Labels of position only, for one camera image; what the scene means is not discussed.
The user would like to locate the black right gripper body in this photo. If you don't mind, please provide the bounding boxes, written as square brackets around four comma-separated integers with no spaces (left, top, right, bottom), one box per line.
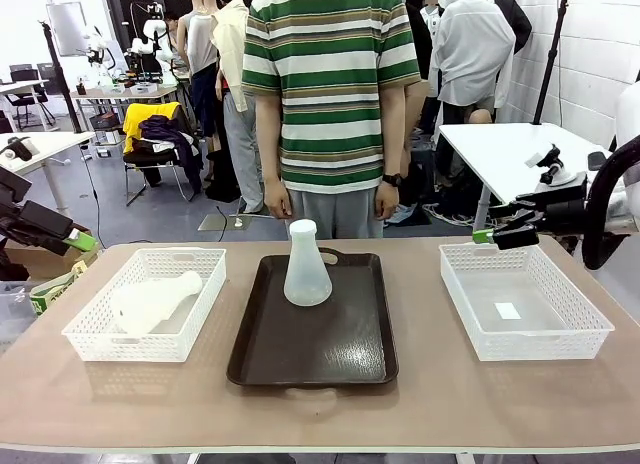
[537,183,589,233]

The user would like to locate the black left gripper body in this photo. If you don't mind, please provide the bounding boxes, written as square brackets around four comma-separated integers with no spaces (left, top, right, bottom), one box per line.
[0,166,32,220]

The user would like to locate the white plastic conical flask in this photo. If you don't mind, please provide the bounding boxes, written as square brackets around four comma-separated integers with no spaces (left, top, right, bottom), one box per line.
[108,270,204,337]
[283,218,333,309]

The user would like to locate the person's left forearm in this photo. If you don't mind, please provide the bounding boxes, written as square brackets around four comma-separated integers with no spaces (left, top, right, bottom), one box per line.
[383,128,406,177]

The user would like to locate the person's right forearm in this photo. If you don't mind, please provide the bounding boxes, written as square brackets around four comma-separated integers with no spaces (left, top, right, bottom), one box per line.
[260,128,285,184]

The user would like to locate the person's left hand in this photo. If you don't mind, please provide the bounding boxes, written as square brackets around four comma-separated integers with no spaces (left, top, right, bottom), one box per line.
[374,182,401,221]

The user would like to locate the person's right hand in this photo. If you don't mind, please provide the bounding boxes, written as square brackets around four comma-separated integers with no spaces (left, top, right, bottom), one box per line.
[263,177,293,220]

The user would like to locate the brown cardboard box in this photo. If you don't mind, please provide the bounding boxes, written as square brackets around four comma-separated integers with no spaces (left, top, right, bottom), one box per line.
[0,228,101,281]

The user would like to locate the white and black headset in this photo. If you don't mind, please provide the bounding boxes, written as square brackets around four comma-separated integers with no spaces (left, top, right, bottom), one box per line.
[0,136,40,161]

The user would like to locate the white perforated plastic basket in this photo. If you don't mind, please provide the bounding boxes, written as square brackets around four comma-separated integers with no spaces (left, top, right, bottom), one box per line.
[60,247,228,363]
[438,242,616,362]

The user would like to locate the white desk with white legs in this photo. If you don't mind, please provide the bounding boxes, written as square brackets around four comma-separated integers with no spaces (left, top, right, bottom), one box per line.
[0,131,96,220]

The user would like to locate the white table with grey leg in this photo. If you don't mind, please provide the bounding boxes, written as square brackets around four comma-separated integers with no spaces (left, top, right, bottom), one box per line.
[437,122,614,230]

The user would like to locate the green and white carton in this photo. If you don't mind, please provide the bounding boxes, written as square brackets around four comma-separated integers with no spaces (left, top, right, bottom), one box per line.
[28,258,89,318]

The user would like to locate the clear plastic storage bin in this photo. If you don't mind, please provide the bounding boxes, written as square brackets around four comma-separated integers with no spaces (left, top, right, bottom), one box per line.
[0,281,37,355]

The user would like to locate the black office chair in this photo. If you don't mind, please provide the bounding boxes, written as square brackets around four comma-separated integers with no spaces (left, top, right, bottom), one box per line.
[9,63,57,131]

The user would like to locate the black tripod stand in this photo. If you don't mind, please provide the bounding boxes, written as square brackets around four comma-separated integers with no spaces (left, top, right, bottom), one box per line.
[37,18,84,134]
[532,0,571,125]

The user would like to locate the black metal chair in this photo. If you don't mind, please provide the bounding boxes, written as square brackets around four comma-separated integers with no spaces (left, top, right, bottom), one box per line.
[122,146,199,208]

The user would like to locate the yellow garment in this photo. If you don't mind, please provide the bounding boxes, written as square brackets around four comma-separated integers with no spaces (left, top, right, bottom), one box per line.
[123,102,182,155]

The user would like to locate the white background work table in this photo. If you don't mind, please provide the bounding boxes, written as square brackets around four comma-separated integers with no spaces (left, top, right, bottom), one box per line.
[69,81,181,131]

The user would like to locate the dark purple garment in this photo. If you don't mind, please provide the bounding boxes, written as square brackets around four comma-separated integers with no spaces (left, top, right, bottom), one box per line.
[138,114,204,195]

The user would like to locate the grey rectangular panel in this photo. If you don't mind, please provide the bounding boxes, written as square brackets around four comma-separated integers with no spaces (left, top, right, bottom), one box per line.
[45,1,89,58]

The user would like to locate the grey floor plate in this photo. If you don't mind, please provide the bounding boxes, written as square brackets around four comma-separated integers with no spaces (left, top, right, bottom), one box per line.
[198,211,275,233]

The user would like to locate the mannequin in white shirt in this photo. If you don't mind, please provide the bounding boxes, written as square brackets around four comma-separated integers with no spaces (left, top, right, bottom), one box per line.
[430,0,517,125]

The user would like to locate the black hanging garment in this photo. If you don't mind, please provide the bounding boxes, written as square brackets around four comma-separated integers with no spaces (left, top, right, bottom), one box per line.
[492,0,533,55]

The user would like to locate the background person in white top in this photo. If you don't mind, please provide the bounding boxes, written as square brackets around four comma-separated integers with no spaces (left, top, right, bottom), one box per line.
[418,0,447,103]

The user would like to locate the dark brown plastic tray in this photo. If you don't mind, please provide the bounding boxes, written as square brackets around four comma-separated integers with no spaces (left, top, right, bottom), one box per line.
[225,247,400,388]

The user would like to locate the mannequin in tank top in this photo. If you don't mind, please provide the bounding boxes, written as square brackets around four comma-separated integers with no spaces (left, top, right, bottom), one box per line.
[177,0,221,138]

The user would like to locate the person in striped T-shirt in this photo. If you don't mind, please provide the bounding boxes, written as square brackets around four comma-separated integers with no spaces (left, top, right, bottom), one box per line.
[241,0,422,240]

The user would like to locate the mannequin in cream jacket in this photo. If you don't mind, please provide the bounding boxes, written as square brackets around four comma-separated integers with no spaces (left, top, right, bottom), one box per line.
[209,0,251,114]

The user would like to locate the black corrugated cable hose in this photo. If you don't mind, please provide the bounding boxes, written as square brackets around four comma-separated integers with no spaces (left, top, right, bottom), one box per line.
[582,136,640,271]

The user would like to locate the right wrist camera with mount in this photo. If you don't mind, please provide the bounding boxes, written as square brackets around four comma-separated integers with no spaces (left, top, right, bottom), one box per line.
[524,143,589,194]

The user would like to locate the pile of cables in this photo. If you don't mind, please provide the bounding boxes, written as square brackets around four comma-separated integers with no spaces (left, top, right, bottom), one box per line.
[422,173,501,226]

